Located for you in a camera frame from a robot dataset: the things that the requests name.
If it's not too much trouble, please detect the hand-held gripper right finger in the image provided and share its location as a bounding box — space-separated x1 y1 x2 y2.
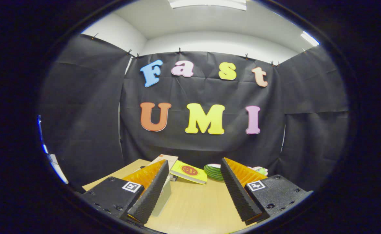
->
220 158 314 226

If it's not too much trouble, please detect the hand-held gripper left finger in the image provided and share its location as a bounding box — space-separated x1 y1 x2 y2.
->
80 159 170 225

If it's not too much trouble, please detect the watermelon slice plush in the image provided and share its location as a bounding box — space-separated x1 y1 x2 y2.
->
204 163 225 181

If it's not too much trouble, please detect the pink and green plush toy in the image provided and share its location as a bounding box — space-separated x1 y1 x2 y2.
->
247 166 269 176

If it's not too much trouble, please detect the beige book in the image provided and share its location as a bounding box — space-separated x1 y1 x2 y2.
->
150 154 179 181

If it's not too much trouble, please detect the yellow book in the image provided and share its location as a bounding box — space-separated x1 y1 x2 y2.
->
170 160 208 185

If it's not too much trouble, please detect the small ceiling light panel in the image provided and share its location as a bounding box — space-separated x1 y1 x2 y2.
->
301 31 320 47

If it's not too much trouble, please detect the large ceiling light panel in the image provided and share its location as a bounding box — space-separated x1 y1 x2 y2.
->
168 0 248 11

